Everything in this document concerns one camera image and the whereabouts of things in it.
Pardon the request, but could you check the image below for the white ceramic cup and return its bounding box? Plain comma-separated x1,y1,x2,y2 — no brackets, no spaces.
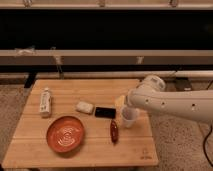
121,106,139,128

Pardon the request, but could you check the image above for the orange ceramic plate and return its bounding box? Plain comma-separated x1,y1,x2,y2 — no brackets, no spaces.
46,116,85,153

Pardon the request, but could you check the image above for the grey metal rail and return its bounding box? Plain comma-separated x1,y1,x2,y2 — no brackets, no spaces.
0,49,213,66

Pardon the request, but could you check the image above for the white wrapped packet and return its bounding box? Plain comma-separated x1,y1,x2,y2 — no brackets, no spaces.
76,101,94,114

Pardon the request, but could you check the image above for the white plastic bottle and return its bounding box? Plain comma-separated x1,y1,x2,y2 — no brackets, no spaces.
39,87,51,118

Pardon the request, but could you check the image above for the wooden table board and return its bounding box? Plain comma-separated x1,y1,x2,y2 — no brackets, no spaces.
3,79,158,168

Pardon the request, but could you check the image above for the dark red pepper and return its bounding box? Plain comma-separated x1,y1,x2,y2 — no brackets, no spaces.
110,120,119,143

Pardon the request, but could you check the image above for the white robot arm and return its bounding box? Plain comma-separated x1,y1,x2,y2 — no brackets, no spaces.
115,75,213,124

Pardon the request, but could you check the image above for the black smartphone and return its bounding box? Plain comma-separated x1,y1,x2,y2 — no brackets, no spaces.
95,107,116,119

